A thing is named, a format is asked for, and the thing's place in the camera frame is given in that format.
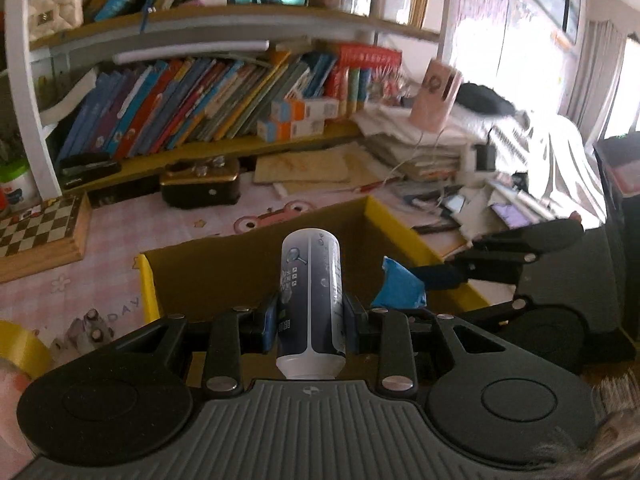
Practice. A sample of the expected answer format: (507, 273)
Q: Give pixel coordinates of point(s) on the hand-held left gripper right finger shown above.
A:
(356, 327)

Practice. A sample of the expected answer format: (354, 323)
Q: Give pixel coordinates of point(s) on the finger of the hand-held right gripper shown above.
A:
(440, 277)
(500, 311)

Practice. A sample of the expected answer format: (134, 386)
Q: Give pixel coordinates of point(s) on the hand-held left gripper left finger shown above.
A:
(270, 322)

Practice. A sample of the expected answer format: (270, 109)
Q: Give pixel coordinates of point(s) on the blue packet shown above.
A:
(400, 285)

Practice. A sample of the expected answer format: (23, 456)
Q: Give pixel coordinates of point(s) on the white and navy bottle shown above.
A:
(310, 280)

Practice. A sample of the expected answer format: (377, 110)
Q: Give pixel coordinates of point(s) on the yellow cardboard box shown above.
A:
(210, 275)

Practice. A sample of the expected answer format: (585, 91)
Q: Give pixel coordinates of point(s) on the pink checked desktop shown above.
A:
(125, 230)

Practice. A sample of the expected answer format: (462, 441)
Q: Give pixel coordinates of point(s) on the grey furry cloth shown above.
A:
(615, 435)

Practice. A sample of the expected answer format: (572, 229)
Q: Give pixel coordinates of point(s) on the black power adapter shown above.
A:
(483, 157)

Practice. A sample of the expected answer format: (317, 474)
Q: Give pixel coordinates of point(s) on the stack of papers and books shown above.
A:
(415, 150)

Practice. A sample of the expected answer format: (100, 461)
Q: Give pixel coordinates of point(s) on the black and gold box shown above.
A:
(200, 192)

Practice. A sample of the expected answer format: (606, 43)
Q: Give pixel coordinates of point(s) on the white cloth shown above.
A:
(555, 160)

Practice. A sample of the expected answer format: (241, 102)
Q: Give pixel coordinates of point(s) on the brown paper pad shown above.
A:
(305, 165)

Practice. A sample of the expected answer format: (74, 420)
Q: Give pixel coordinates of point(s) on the black cloth pouch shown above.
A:
(482, 100)

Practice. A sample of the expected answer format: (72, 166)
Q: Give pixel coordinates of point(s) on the red boxed book set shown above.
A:
(365, 75)

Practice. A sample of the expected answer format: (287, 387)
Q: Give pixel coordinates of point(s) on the row of thin colourful books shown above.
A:
(190, 105)

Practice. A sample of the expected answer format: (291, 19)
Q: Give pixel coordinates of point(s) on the black stapler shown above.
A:
(90, 165)

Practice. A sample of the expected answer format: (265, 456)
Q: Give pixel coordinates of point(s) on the yellow tape roll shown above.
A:
(25, 347)

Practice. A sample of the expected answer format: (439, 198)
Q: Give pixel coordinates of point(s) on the wooden chessboard box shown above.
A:
(40, 230)

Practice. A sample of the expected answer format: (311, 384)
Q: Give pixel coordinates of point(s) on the white jar with green lid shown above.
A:
(17, 185)

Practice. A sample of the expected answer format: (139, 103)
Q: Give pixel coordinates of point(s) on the white wooden bookshelf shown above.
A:
(25, 85)

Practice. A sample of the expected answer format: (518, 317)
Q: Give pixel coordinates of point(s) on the white quilted handbag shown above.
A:
(55, 7)

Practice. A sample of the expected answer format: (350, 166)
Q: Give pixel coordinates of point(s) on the grey toy camera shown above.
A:
(92, 327)

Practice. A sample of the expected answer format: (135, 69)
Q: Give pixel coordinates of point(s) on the pink wall chart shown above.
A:
(500, 10)

